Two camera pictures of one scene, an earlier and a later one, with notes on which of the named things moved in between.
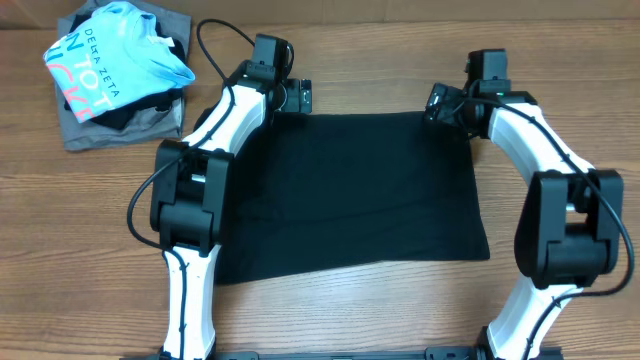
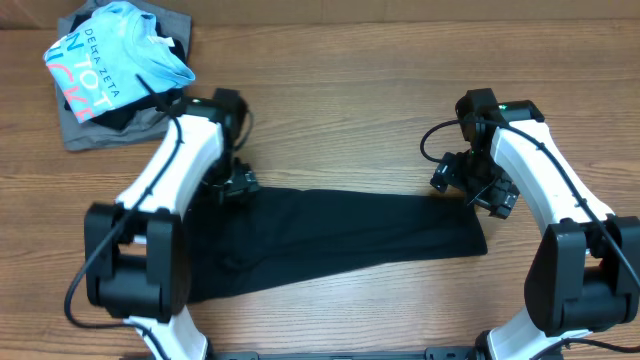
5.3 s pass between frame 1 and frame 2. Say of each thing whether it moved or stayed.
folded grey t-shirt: stayed
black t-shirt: moved
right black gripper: moved
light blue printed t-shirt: stayed
